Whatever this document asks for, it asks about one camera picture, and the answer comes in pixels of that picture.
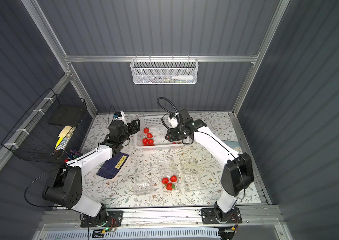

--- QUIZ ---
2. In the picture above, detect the white plastic perforated basket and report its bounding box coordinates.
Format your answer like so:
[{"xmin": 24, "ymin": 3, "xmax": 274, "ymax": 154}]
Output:
[{"xmin": 134, "ymin": 116, "xmax": 184, "ymax": 151}]

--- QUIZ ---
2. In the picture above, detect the clear clamshell container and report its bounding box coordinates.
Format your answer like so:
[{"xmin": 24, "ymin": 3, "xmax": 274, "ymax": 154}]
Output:
[
  {"xmin": 181, "ymin": 160, "xmax": 202, "ymax": 192},
  {"xmin": 156, "ymin": 161, "xmax": 182, "ymax": 193},
  {"xmin": 132, "ymin": 175, "xmax": 154, "ymax": 196}
]

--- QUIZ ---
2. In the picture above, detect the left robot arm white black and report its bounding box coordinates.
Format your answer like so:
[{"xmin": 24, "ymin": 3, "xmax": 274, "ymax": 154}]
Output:
[{"xmin": 42, "ymin": 119, "xmax": 140, "ymax": 223}]

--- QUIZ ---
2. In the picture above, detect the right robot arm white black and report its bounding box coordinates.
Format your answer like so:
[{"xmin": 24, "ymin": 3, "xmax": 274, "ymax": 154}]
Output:
[{"xmin": 161, "ymin": 109, "xmax": 254, "ymax": 223}]

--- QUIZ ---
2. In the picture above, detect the dark blue booklet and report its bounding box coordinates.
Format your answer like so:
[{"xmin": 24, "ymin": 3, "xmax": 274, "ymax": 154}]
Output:
[{"xmin": 96, "ymin": 153, "xmax": 129, "ymax": 180}]

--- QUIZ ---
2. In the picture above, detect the light blue sponge block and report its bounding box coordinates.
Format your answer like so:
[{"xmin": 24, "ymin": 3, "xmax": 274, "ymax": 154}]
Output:
[{"xmin": 230, "ymin": 142, "xmax": 241, "ymax": 149}]

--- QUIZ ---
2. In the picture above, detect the pink cup with markers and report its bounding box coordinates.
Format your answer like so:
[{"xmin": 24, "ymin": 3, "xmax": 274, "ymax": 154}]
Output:
[{"xmin": 64, "ymin": 150, "xmax": 83, "ymax": 163}]

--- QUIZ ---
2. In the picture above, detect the yellow sticky notes pad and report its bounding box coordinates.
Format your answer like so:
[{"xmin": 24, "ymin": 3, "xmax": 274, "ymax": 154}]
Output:
[{"xmin": 55, "ymin": 126, "xmax": 76, "ymax": 150}]

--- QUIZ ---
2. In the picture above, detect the white marker in basket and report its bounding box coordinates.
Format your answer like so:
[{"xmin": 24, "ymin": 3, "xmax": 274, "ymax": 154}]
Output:
[{"xmin": 170, "ymin": 75, "xmax": 193, "ymax": 82}]

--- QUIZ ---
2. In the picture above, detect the black notebook in basket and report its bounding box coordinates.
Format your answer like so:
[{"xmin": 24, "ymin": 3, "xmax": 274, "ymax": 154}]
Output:
[{"xmin": 47, "ymin": 105, "xmax": 86, "ymax": 127}]

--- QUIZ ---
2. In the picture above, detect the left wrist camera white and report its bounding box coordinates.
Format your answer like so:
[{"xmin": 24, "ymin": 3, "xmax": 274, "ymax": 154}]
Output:
[{"xmin": 113, "ymin": 111, "xmax": 126, "ymax": 124}]

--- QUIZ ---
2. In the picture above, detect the white wire mesh wall basket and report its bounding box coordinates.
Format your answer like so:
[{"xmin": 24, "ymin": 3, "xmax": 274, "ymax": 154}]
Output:
[{"xmin": 130, "ymin": 58, "xmax": 199, "ymax": 85}]

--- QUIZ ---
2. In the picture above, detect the black wire wall basket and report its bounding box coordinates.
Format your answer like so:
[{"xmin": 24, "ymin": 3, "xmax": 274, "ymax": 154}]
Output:
[{"xmin": 1, "ymin": 89, "xmax": 92, "ymax": 163}]

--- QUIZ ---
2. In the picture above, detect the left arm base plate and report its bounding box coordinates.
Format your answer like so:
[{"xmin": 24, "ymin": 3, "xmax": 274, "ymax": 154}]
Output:
[{"xmin": 80, "ymin": 211, "xmax": 124, "ymax": 228}]

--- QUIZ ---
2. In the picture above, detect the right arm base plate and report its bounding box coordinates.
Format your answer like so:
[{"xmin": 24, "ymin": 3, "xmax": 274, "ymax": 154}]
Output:
[{"xmin": 198, "ymin": 207, "xmax": 242, "ymax": 225}]

